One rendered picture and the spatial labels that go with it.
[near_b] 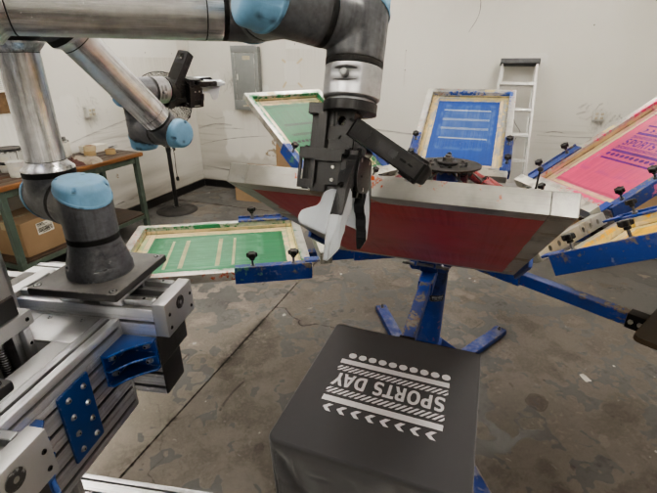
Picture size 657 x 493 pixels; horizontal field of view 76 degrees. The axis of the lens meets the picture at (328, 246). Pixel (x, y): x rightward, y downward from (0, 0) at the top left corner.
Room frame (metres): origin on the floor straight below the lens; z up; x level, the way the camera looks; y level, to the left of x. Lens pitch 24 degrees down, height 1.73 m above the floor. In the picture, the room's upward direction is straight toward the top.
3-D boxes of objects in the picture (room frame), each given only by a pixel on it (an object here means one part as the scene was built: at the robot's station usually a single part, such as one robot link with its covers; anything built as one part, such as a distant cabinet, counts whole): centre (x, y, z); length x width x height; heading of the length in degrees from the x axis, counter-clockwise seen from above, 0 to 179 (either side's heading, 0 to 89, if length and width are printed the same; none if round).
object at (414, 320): (1.32, -0.32, 0.89); 1.24 x 0.06 x 0.06; 160
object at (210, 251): (1.75, 0.35, 1.05); 1.08 x 0.61 x 0.23; 100
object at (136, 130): (1.22, 0.52, 1.56); 0.11 x 0.08 x 0.11; 57
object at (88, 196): (0.94, 0.57, 1.42); 0.13 x 0.12 x 0.14; 57
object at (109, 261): (0.94, 0.56, 1.31); 0.15 x 0.15 x 0.10
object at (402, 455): (0.86, -0.15, 0.95); 0.48 x 0.44 x 0.01; 160
